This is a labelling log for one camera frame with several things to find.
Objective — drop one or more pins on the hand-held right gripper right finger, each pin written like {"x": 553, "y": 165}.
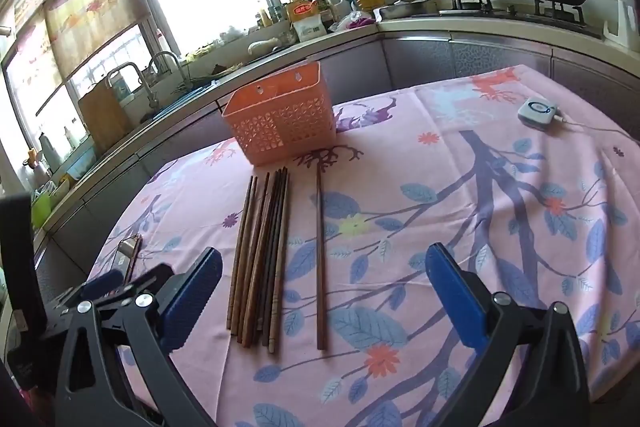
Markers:
{"x": 455, "y": 302}

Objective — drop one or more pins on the white food package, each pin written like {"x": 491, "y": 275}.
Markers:
{"x": 308, "y": 28}

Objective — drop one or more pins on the single long brown chopstick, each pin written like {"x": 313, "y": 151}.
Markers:
{"x": 320, "y": 257}

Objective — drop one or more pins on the pink floral tablecloth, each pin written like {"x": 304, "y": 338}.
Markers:
{"x": 425, "y": 187}

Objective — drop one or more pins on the smartphone with red case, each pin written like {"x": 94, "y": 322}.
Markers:
{"x": 129, "y": 249}

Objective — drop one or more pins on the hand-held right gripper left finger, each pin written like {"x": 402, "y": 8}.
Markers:
{"x": 192, "y": 302}

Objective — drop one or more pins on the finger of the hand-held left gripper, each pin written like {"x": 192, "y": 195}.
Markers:
{"x": 105, "y": 283}

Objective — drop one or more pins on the orange plastic utensil basket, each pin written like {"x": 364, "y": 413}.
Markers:
{"x": 280, "y": 127}

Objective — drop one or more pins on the purple plastic bag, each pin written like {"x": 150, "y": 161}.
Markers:
{"x": 352, "y": 22}

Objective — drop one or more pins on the steel tray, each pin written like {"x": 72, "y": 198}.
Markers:
{"x": 405, "y": 9}

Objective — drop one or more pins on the chrome faucet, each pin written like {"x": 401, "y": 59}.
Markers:
{"x": 165, "y": 64}
{"x": 131, "y": 79}

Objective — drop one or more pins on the bundle of wooden chopsticks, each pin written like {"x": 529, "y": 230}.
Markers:
{"x": 260, "y": 267}

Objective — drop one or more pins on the wooden cutting board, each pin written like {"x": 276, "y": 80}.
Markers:
{"x": 102, "y": 117}

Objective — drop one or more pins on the green plastic cup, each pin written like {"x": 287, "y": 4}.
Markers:
{"x": 42, "y": 209}

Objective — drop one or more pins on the white plastic rack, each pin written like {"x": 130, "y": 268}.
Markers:
{"x": 622, "y": 24}

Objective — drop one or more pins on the white plastic jug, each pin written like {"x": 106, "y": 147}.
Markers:
{"x": 334, "y": 4}

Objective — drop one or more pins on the white round device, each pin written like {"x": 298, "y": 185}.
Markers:
{"x": 537, "y": 112}

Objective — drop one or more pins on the gas stove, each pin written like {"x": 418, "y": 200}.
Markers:
{"x": 520, "y": 14}

